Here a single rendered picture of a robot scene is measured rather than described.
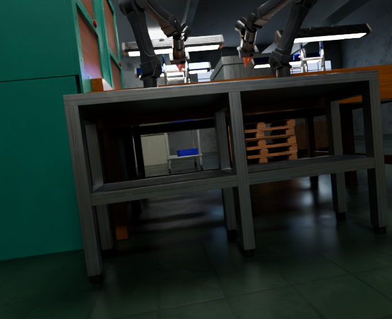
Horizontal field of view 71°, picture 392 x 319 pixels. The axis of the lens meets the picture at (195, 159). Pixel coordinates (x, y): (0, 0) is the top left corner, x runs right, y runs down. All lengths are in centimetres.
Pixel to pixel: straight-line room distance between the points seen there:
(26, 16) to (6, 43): 16
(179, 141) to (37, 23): 972
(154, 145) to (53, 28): 572
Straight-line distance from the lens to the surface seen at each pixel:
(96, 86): 160
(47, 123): 148
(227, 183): 103
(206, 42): 181
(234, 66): 658
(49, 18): 159
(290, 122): 458
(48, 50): 154
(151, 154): 706
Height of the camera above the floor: 46
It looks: 4 degrees down
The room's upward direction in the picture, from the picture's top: 6 degrees counter-clockwise
